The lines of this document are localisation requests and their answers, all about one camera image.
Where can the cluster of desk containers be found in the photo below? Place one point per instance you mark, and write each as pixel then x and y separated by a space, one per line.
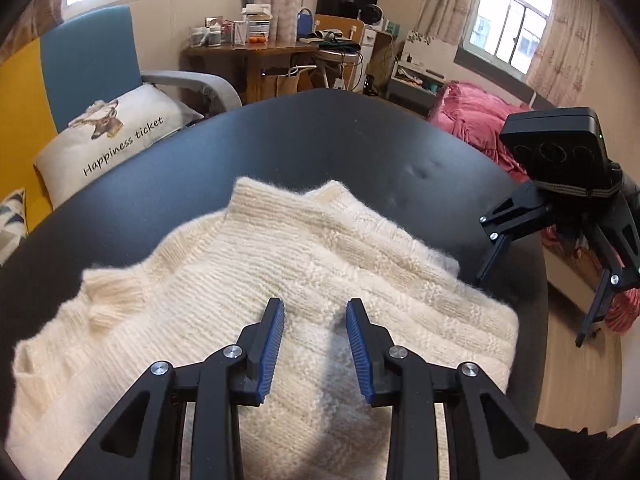
pixel 230 30

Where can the white knit sweater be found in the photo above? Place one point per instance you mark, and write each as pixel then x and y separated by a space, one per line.
pixel 225 270

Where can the black fan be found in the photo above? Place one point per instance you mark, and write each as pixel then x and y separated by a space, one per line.
pixel 372 15

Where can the grey yellow blue sofa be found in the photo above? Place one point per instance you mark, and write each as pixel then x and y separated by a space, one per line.
pixel 85 60

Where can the brown paper bag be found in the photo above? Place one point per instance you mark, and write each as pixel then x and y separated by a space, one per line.
pixel 282 82

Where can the beige patterned curtain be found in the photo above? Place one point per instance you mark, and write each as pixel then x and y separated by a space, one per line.
pixel 565 45
pixel 457 0

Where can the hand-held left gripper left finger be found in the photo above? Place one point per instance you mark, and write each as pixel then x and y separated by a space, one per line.
pixel 270 355

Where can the geometric print pillow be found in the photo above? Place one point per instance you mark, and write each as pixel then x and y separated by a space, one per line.
pixel 12 220

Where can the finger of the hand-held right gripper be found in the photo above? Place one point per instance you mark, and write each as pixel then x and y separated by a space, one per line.
pixel 622 255
pixel 520 210

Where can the wooden desk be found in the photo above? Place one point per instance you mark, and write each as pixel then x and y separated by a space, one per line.
pixel 250 52

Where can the pink blanket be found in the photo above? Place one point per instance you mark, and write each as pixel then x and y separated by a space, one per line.
pixel 470 115

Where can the white stool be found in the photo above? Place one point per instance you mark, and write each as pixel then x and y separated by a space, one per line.
pixel 337 55

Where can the floral beige curtain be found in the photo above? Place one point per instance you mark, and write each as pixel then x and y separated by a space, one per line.
pixel 47 10

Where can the blue container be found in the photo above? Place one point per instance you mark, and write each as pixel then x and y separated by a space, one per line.
pixel 305 25

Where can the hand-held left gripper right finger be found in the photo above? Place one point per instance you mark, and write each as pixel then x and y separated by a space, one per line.
pixel 357 355

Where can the deer print pillow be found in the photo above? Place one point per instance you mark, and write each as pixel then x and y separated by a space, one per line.
pixel 130 145

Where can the white cabinet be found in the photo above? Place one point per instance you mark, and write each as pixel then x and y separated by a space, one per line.
pixel 430 50

